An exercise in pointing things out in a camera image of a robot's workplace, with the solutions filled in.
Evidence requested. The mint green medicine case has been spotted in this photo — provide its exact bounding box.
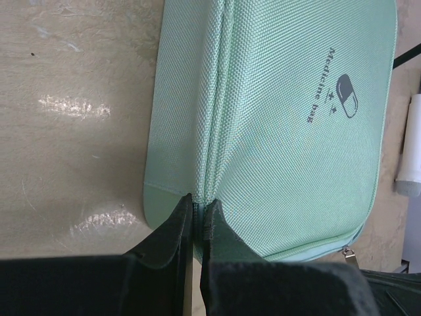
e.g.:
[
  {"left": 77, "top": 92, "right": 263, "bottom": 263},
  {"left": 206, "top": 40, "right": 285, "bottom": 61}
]
[{"left": 143, "top": 1, "right": 397, "bottom": 261}]

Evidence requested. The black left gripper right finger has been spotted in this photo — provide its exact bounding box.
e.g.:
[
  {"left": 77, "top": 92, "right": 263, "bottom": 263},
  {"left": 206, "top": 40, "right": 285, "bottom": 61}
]
[{"left": 200, "top": 200, "right": 380, "bottom": 315}]

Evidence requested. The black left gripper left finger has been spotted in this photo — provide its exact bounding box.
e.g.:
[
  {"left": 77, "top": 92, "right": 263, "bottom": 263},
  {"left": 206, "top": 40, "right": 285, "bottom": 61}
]
[{"left": 1, "top": 195, "right": 193, "bottom": 315}]

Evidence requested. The white microphone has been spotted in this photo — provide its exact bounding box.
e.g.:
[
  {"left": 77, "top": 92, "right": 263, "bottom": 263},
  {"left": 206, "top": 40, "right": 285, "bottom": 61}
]
[{"left": 395, "top": 93, "right": 420, "bottom": 198}]

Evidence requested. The black music stand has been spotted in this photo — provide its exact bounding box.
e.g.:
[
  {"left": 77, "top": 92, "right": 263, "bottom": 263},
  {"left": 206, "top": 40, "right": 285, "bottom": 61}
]
[{"left": 393, "top": 43, "right": 421, "bottom": 69}]

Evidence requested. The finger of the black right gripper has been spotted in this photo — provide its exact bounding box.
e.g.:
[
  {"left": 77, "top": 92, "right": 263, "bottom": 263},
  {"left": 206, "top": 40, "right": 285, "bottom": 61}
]
[{"left": 361, "top": 270, "right": 421, "bottom": 316}]

